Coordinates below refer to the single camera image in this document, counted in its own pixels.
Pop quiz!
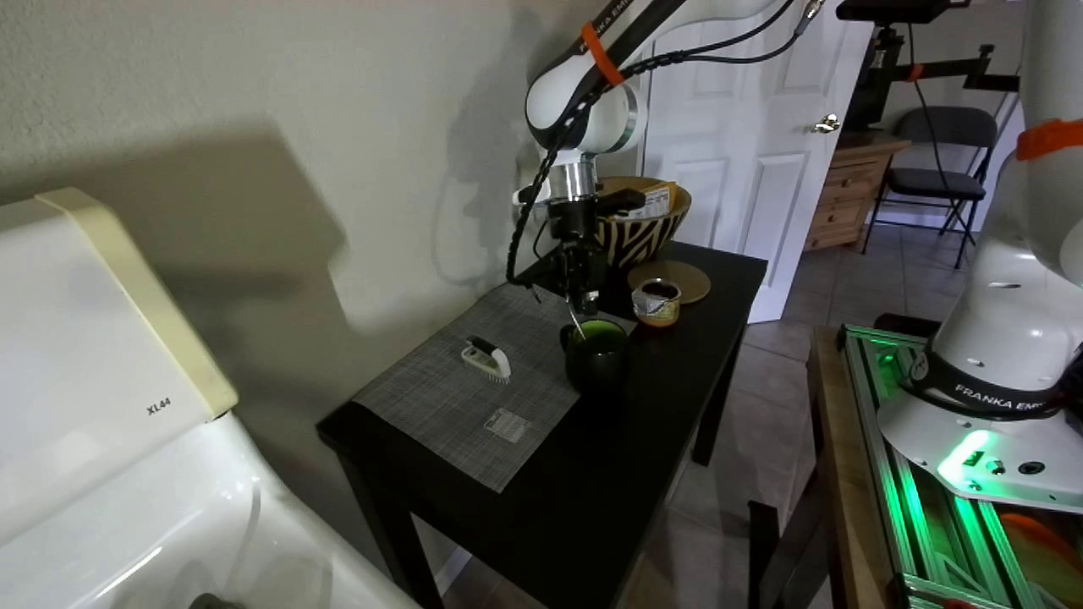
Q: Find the small white black object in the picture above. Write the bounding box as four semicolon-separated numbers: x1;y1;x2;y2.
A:
460;334;512;383

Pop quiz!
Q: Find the black folding chair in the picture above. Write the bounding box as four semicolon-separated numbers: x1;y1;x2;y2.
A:
870;106;1000;259

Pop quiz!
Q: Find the round cork coaster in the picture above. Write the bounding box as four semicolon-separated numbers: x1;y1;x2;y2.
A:
628;259;711;303

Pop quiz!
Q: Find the black side table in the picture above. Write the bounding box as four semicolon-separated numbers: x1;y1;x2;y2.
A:
320;244;765;609

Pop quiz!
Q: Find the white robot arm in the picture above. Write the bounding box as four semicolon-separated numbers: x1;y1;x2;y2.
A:
505;0;823;281

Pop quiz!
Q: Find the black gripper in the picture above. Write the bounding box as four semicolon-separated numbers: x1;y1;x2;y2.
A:
551;185;644;284

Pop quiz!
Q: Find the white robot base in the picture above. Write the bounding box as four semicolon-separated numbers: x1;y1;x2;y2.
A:
877;0;1083;514

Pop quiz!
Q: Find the grey woven placemat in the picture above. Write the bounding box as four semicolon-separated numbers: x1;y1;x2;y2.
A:
359;284;579;491

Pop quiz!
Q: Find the white toilet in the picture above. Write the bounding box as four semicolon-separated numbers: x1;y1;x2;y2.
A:
0;188;416;609

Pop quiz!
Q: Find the wooden drawer cabinet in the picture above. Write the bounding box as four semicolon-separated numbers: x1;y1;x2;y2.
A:
805;134;906;249

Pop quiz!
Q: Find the small yellow tin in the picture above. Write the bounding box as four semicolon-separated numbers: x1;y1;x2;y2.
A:
633;278;682;328

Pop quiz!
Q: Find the green lit aluminium frame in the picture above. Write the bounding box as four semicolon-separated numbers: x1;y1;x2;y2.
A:
841;326;1083;609

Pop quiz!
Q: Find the white door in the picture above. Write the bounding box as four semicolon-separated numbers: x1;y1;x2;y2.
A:
644;0;870;322

